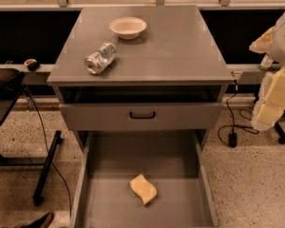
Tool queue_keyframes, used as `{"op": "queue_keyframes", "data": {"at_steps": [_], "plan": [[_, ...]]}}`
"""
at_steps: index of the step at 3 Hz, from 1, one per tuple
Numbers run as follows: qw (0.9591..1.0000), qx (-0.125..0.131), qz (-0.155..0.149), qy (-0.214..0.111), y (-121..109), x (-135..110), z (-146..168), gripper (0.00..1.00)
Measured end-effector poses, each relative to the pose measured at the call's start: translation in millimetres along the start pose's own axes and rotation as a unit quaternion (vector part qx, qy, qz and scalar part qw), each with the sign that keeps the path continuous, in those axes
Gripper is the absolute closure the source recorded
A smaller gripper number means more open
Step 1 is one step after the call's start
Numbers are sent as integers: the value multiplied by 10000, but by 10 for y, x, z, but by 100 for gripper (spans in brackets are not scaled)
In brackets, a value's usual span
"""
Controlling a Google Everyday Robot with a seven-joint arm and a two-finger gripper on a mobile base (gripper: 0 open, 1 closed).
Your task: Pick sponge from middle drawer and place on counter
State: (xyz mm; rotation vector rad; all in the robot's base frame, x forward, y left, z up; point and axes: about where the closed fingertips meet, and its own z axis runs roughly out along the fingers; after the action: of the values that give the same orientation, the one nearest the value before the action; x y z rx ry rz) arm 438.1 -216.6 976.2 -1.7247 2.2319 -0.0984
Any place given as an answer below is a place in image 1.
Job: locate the yellow sponge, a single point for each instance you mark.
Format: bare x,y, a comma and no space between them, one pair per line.
144,189

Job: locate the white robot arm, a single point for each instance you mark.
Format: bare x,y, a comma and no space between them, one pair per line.
271,103

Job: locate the grey drawer cabinet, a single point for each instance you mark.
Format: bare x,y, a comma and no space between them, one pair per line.
174,60

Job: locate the grey open middle drawer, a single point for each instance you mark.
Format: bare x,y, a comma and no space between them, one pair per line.
170,160

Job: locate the grey top drawer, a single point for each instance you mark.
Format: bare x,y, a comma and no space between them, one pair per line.
115,117

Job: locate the silver soda can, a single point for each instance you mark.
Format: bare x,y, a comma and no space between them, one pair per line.
99,60

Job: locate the white paper bowl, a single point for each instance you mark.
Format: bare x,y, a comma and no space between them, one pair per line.
128,28

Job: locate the tape measure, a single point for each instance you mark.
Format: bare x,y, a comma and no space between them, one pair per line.
31,64

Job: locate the clear plastic bottle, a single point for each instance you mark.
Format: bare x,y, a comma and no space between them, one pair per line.
266,62

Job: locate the black bag on table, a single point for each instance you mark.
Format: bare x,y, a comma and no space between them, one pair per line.
10,82

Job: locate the black drawer handle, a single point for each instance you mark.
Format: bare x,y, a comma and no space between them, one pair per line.
142,116

